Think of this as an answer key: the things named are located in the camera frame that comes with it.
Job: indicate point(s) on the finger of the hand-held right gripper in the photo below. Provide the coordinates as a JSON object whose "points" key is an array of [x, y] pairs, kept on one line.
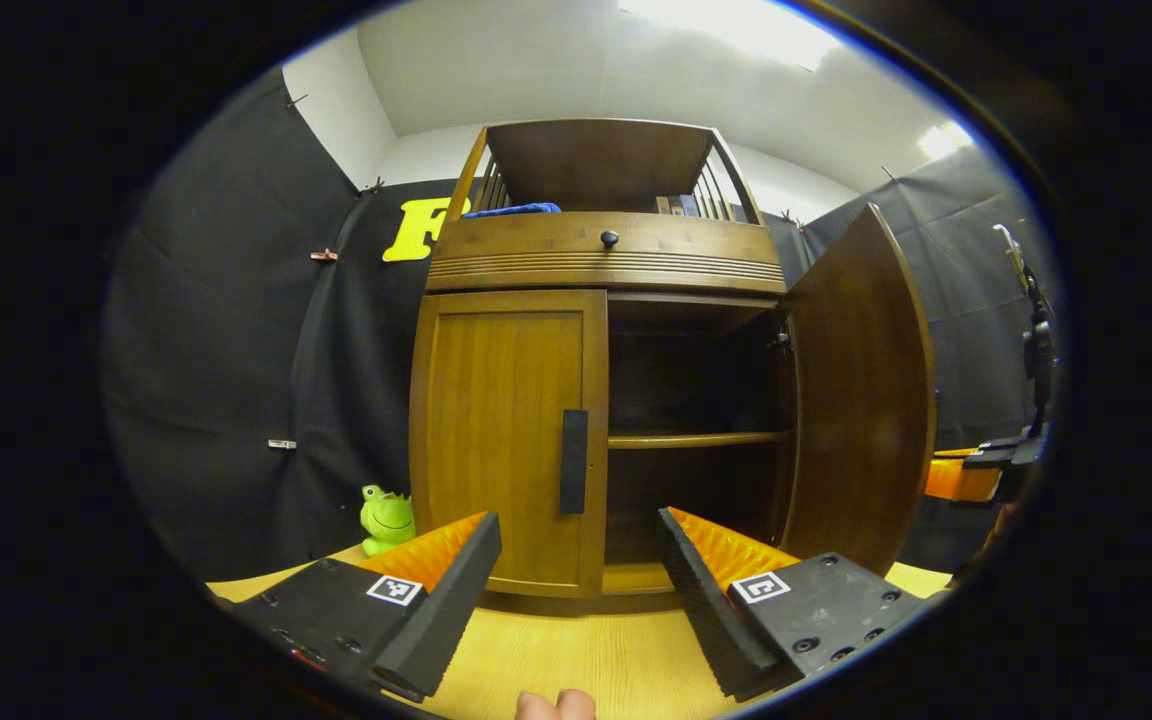
{"points": [[961, 480]]}

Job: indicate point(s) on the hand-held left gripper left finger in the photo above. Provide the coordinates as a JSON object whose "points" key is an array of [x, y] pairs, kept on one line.
{"points": [[441, 605]]}

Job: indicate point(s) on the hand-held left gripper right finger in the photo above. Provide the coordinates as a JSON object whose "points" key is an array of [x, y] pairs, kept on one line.
{"points": [[711, 610]]}

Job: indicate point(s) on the wooden shoe cabinet door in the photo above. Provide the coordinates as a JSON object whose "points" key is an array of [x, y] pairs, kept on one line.
{"points": [[496, 440], [861, 400]]}

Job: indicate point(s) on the wooden double-door shoe cabinet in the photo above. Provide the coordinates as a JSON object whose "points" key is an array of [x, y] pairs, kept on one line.
{"points": [[596, 160]]}

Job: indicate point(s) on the wooden cabinet shelf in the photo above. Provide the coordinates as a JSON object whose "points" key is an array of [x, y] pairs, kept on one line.
{"points": [[696, 439]]}

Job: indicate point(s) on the wooden cabinet drawer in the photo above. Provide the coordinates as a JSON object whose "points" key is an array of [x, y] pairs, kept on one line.
{"points": [[556, 255]]}

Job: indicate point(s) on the green frog plush toy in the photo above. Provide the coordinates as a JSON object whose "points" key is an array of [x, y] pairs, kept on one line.
{"points": [[386, 520]]}

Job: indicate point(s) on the small ceiling light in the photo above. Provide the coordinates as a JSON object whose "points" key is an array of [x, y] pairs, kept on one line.
{"points": [[944, 140]]}

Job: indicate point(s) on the black backdrop cloth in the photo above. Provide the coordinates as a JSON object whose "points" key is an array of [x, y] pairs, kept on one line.
{"points": [[236, 350]]}

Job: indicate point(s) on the small dark books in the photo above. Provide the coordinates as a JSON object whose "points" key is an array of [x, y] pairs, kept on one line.
{"points": [[678, 205]]}

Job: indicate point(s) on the blue cloth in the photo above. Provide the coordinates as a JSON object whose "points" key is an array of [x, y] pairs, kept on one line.
{"points": [[511, 210]]}

